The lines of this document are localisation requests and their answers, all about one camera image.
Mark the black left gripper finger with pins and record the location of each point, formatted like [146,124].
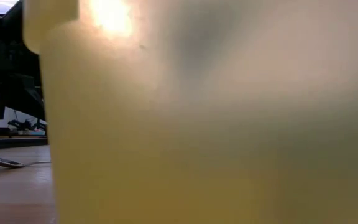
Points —
[20,96]

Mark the yellow translucent plastic bin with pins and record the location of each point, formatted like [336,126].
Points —
[228,124]

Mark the black background robot arms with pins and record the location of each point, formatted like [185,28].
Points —
[26,125]

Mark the black aluminium table frame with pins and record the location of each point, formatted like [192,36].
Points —
[17,142]

